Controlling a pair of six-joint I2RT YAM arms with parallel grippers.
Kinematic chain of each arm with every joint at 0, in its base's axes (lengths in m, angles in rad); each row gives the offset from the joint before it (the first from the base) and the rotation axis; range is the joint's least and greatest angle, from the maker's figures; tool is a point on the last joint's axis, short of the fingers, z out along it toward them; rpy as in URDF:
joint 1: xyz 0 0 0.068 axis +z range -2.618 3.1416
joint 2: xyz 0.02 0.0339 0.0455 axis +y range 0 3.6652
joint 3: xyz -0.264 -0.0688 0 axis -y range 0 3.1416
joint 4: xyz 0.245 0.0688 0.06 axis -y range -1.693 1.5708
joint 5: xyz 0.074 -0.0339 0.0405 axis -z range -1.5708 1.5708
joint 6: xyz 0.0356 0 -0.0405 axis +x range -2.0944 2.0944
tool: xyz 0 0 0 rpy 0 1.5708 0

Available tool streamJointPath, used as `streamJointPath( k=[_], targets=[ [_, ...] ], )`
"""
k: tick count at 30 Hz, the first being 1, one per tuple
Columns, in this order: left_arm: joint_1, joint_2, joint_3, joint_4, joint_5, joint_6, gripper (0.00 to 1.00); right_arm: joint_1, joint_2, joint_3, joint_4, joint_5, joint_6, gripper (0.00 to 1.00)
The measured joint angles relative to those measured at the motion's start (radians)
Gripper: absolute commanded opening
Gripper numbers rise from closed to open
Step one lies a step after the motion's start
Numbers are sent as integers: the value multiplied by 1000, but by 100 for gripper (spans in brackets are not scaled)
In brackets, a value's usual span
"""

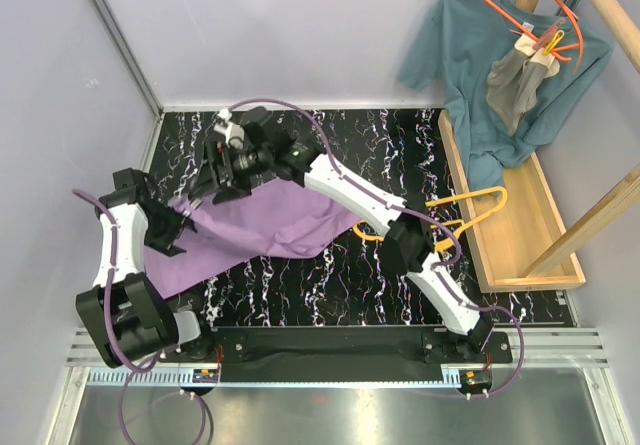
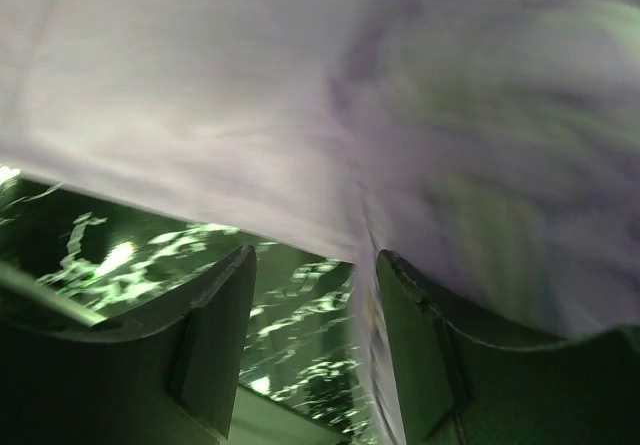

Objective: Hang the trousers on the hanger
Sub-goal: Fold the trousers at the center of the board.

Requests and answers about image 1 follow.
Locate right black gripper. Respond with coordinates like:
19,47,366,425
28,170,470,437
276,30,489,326
188,139,272,206

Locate purple trousers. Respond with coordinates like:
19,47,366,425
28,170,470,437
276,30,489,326
144,179,359,298

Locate yellow plastic hanger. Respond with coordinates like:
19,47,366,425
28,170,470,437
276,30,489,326
352,186,508,252

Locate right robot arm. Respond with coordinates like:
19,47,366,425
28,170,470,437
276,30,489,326
188,103,493,362

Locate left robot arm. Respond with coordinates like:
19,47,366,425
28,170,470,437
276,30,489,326
72,168,216,371

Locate teal t-shirt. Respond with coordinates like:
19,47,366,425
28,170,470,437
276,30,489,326
399,0,612,190

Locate grey beige cloth bag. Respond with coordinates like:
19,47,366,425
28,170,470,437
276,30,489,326
486,35,560,136

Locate wooden clothes rack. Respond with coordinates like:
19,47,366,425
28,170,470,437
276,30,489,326
437,0,640,294

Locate yellow clothes peg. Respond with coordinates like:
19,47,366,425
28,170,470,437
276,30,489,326
543,30,565,55

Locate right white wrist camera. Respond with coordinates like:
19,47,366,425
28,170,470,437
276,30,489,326
214,108,245,151

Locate aluminium frame rail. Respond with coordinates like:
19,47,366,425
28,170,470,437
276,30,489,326
89,0,163,117

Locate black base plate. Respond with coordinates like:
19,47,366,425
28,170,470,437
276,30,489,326
167,325,514,386

